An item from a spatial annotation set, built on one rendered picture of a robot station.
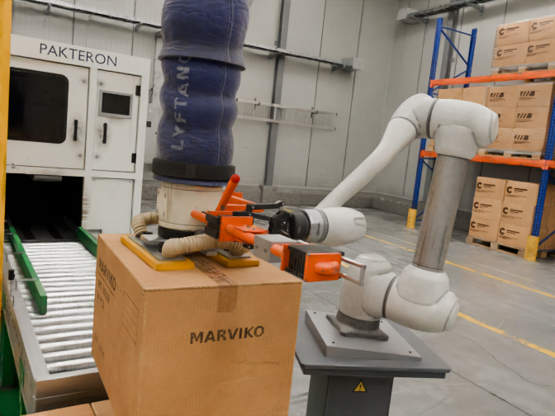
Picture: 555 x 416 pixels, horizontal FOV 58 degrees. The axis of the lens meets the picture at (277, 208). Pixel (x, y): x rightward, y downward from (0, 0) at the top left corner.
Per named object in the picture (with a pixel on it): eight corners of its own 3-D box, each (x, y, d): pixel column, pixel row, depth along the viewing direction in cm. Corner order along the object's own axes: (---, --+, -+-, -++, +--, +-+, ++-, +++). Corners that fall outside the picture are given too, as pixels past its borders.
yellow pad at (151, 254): (120, 242, 150) (120, 225, 149) (152, 241, 155) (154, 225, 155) (155, 271, 122) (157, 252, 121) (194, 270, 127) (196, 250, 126)
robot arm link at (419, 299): (395, 314, 181) (456, 336, 170) (378, 323, 168) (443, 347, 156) (443, 101, 171) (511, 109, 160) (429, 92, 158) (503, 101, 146)
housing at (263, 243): (250, 255, 104) (253, 234, 104) (278, 254, 108) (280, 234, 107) (268, 263, 99) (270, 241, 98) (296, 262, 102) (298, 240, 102)
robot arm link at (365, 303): (348, 302, 191) (360, 247, 188) (393, 319, 181) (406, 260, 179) (329, 309, 177) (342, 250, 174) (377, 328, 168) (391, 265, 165)
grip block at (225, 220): (201, 234, 122) (204, 210, 122) (238, 234, 127) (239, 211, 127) (216, 241, 115) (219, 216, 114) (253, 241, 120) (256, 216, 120)
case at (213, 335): (91, 353, 164) (97, 233, 159) (206, 341, 183) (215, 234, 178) (132, 461, 112) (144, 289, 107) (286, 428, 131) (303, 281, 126)
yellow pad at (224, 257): (180, 241, 160) (181, 225, 160) (209, 240, 165) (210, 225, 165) (226, 268, 132) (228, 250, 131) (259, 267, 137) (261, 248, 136)
